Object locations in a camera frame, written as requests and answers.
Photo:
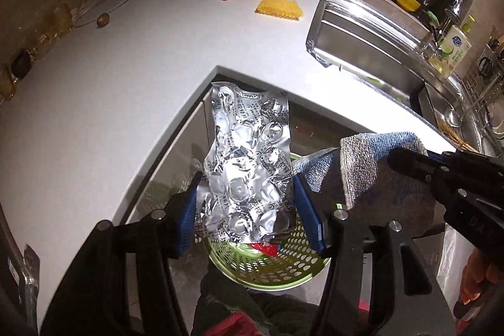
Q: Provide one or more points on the amber glass cup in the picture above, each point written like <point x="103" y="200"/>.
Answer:
<point x="62" y="19"/>
<point x="8" y="84"/>

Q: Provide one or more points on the yellow waffle sponge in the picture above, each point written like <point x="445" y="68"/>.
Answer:
<point x="279" y="8"/>

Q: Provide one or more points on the grey and blue cloth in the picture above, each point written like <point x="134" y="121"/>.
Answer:
<point x="366" y="170"/>

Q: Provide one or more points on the stainless steel sink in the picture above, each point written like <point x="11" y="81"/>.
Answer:
<point x="354" y="44"/>

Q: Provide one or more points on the silver foil blister pack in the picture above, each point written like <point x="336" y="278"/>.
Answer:
<point x="244" y="162"/>

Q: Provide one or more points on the green perforated basket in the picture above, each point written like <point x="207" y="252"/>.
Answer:
<point x="275" y="269"/>

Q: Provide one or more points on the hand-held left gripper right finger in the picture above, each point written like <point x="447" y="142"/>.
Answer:
<point x="309" y="218"/>

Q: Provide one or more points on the chrome faucet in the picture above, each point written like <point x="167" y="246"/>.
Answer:
<point x="458" y="5"/>

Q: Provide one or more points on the amber glass teapot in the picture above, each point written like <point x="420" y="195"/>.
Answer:
<point x="44" y="44"/>

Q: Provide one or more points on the red snack packet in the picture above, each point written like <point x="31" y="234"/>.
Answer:
<point x="267" y="249"/>

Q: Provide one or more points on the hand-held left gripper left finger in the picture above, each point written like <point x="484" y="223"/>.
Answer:
<point x="187" y="218"/>

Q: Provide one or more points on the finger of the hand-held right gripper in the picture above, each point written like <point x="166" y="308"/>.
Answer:
<point x="443" y="157"/>
<point x="409" y="164"/>

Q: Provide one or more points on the dish soap bottle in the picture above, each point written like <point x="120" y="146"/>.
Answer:
<point x="453" y="48"/>

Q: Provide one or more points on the person's right hand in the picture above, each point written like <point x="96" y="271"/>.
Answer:
<point x="474" y="277"/>

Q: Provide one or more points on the dark brown cup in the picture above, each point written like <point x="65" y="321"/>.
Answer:
<point x="21" y="63"/>

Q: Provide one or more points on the bamboo pot brush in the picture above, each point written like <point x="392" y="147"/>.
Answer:
<point x="458" y="137"/>

